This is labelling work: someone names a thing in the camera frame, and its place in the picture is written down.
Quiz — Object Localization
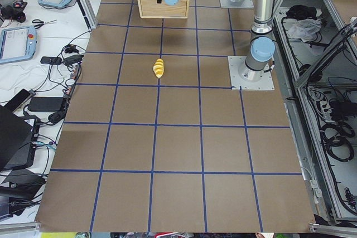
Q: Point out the toy bread roll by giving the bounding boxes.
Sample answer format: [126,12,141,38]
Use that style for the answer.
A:
[153,59,165,79]

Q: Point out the near teach pendant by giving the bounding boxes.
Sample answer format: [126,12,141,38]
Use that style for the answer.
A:
[1,26,37,64]

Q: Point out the crumpled white cloth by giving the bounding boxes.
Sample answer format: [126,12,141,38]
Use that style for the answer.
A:
[287,19,322,42]

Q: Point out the black power adapter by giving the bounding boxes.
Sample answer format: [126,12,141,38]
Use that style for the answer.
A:
[28,97,64,112]

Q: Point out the black smartphone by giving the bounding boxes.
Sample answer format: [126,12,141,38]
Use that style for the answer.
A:
[4,89,33,112]

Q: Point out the black laptop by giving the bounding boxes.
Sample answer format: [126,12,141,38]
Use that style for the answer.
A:
[1,106,40,171]

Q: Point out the black handled scissors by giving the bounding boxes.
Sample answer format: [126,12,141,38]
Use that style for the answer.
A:
[31,19,57,29]

